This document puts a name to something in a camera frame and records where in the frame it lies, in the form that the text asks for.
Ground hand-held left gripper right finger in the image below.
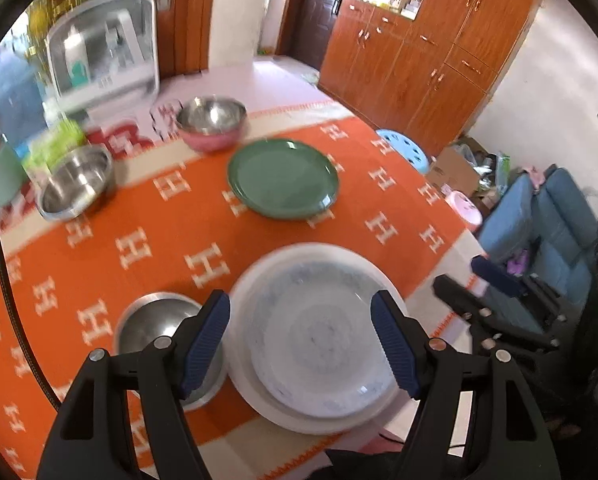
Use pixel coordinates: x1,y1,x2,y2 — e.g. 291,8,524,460
370,289,562,480

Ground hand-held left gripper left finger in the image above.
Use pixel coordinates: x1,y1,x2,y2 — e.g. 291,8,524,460
36,289,231,480

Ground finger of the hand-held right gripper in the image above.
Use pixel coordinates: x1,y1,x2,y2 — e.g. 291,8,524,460
470,255,572,333
433,274,562,356

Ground large white plate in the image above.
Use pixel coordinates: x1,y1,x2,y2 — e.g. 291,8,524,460
226,242,415,436

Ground round steel bowl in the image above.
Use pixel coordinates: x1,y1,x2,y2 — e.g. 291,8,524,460
115,291,227,408

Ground blue patterned plate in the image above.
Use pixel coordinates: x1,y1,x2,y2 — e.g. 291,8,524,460
249,260,405,418

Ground green plate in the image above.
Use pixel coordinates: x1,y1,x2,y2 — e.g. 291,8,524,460
227,140,340,221

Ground deep steel basin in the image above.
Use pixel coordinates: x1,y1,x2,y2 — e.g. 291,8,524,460
35,144,116,222

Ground pink steel bowl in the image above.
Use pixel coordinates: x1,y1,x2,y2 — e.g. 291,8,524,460
175,96,248,153

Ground pink plastic basin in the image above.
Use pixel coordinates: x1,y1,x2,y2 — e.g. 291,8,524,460
446,190,482,233

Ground blue cushioned chair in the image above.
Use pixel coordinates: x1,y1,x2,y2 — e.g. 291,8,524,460
479,165,598,311

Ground cardboard box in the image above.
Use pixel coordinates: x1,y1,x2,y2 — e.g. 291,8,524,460
426,142,484,196

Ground orange patterned tablecloth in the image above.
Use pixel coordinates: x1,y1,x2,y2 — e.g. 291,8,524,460
0,62,484,480

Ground blue plastic stool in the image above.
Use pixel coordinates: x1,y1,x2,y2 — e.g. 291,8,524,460
376,129,432,176

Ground green tissue pack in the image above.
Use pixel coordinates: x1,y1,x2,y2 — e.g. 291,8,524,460
22,120,87,171

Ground white storage box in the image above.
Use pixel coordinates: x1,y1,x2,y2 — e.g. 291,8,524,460
46,0,161,113

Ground dark wooden door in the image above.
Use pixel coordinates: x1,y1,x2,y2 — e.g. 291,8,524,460
291,0,350,68

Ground white green bottle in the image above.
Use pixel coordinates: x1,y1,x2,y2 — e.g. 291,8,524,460
63,30,91,88

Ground black braided cable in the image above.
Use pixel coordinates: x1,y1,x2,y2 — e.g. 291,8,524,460
0,205,62,411

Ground wooden wall cabinet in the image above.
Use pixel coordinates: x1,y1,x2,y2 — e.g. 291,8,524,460
319,0,547,158

